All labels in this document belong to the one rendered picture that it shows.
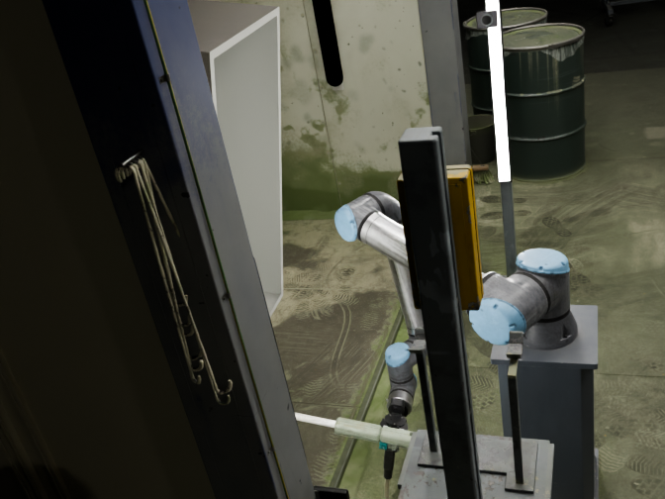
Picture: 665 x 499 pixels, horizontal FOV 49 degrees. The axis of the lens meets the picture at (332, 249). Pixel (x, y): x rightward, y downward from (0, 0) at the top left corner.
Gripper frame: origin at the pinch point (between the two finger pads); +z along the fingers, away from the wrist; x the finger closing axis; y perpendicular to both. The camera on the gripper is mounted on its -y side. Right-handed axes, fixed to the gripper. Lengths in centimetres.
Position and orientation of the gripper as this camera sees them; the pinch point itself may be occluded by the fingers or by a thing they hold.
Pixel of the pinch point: (389, 444)
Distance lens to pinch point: 248.6
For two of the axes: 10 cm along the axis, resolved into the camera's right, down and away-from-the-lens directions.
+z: -2.3, 4.9, -8.4
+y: -0.4, 8.6, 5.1
